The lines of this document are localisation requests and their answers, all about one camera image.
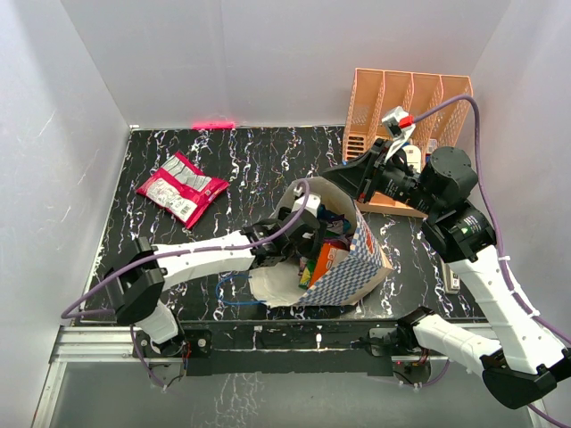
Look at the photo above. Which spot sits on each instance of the orange desk organizer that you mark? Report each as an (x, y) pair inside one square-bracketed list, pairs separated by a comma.
[(383, 104)]

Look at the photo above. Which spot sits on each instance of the pink snack bag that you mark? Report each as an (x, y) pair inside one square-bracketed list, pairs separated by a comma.
[(182, 189)]

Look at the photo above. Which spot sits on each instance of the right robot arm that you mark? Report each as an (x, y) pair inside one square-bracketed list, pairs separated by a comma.
[(525, 361)]

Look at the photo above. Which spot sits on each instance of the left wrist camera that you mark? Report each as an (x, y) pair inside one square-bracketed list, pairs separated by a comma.
[(306, 201)]

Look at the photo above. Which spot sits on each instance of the green candy pack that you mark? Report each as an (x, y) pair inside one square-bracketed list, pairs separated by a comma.
[(306, 275)]

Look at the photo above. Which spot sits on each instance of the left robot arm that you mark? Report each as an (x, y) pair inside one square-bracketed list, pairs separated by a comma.
[(146, 270)]

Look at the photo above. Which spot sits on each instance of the blue checkered paper bag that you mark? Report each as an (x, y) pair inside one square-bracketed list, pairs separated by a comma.
[(345, 284)]

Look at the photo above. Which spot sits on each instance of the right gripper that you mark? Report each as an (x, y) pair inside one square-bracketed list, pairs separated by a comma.
[(357, 177)]

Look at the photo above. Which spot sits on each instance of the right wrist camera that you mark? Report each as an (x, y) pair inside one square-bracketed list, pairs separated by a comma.
[(400, 127)]

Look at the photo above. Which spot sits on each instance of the purple candy pack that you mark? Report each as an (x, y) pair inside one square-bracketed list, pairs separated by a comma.
[(341, 225)]

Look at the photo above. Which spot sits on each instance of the red white staples box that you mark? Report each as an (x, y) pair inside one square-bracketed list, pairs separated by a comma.
[(432, 145)]

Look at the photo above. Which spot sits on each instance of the beige stapler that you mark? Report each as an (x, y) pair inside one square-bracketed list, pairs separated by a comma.
[(451, 281)]

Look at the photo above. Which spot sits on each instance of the white tube with label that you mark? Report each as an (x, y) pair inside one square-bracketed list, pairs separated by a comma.
[(413, 156)]

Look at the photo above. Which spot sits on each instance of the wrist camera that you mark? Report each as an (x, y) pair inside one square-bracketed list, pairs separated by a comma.
[(400, 127), (306, 201)]

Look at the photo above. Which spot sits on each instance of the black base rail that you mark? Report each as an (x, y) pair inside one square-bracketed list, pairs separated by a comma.
[(313, 346)]

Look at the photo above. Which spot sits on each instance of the orange candy pack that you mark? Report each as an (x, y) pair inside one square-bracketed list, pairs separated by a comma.
[(331, 254)]

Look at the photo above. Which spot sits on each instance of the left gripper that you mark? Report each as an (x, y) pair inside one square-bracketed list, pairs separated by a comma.
[(310, 247)]

